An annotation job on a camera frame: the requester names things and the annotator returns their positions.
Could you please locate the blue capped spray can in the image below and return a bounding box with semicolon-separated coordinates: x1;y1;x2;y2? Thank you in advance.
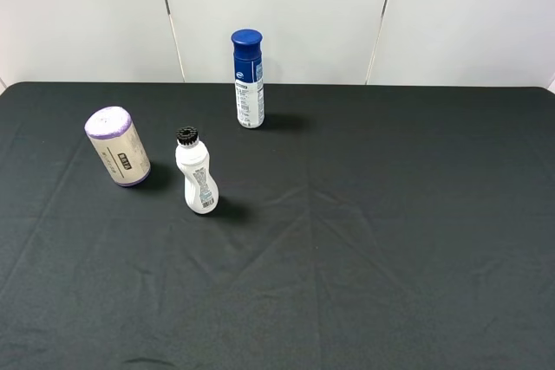
231;29;264;128

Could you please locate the purple garbage bag roll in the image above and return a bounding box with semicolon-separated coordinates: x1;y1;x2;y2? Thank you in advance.
84;106;151;187

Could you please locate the white bottle with black cap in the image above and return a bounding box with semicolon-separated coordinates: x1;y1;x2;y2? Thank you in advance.
175;127;219;214

